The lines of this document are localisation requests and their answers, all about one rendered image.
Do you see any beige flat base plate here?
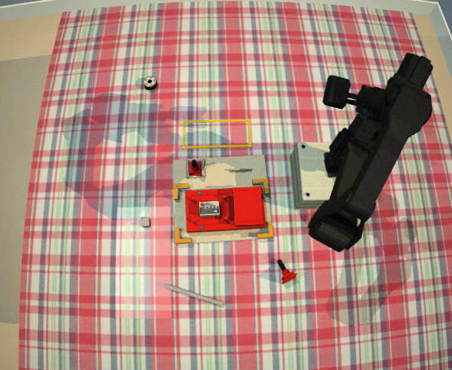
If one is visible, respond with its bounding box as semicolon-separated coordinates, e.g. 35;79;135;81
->
173;155;273;244

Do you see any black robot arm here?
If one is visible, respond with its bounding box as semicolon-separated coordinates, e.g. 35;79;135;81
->
308;53;433;252

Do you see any small black toy tyre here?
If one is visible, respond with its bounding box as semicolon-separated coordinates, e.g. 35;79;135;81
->
143;76;157;90

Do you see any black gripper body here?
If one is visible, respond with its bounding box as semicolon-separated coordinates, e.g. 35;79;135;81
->
322;75;385;119

